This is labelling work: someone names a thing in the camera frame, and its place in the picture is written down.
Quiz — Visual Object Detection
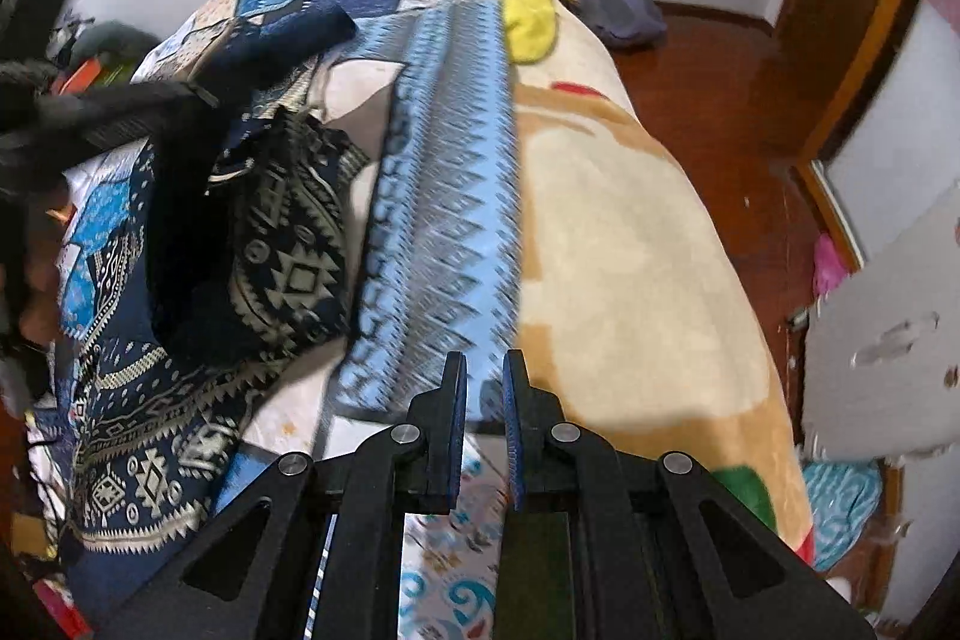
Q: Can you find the yellow plush pillow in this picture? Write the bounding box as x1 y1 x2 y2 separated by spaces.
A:
289 0 560 65

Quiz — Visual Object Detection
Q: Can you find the beige plush blanket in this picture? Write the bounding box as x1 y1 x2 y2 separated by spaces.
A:
491 0 818 573

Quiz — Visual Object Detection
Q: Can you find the white panel with pink stickers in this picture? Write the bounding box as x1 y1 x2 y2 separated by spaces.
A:
829 0 960 259

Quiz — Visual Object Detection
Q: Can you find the red box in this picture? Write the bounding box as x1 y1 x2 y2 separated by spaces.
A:
58 58 104 95

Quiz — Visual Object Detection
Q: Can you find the grey board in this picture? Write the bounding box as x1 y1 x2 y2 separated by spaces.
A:
801 182 960 465

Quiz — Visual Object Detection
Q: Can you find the blue patchwork bedsheet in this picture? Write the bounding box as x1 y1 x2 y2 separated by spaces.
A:
45 0 526 640

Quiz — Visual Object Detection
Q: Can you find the navy patterned garment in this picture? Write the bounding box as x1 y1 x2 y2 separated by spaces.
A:
26 8 372 618

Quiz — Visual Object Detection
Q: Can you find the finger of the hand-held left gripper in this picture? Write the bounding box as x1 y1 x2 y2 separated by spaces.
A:
75 79 222 152

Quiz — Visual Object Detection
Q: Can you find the teal patterned cloth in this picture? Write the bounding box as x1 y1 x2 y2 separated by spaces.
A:
801 460 884 570

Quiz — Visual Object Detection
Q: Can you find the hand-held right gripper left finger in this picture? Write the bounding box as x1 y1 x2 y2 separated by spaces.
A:
97 353 468 640

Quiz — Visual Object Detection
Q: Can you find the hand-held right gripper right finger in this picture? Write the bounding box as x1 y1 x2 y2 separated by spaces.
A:
502 350 875 640

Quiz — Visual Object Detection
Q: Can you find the pink bag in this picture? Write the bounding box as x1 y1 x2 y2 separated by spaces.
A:
814 233 848 300

